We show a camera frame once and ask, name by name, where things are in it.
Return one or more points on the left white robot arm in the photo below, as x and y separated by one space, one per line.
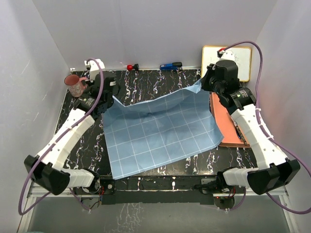
47 167

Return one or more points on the pink floral mug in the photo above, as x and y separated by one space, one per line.
75 85

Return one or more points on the blue checked tablecloth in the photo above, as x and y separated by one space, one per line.
158 132

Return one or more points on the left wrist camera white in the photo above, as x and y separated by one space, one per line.
93 68

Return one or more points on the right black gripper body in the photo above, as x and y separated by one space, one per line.
208 83

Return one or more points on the blue marker pen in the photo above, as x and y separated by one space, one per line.
171 66

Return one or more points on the blue patterned knife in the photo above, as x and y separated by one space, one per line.
240 134

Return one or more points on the small framed whiteboard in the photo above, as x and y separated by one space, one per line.
242 60

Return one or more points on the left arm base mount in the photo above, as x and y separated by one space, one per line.
103 185

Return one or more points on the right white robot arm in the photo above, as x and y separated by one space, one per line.
274 168

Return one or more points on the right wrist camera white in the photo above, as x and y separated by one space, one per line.
223 54

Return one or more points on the orange plastic tray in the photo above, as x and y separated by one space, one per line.
225 124

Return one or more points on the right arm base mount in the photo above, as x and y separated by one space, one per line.
212 186

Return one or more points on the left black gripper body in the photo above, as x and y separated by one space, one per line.
110 101

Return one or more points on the aluminium frame rail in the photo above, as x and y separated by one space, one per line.
134 183

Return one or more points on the red capped marker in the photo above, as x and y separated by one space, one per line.
133 67

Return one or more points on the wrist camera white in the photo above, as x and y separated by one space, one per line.
223 54
93 68

